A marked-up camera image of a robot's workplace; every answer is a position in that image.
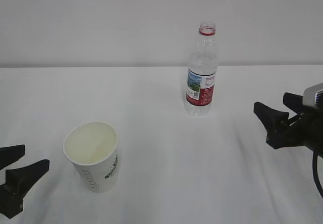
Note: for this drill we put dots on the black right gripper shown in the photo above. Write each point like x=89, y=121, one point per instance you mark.
x=303, y=129

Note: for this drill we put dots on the white paper cup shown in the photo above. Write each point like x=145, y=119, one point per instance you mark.
x=92, y=148

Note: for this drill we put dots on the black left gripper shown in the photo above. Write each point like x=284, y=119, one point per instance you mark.
x=18, y=181

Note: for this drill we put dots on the clear plastic water bottle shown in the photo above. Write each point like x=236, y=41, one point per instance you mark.
x=202, y=69

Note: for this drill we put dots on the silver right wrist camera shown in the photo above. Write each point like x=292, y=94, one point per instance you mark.
x=312, y=96

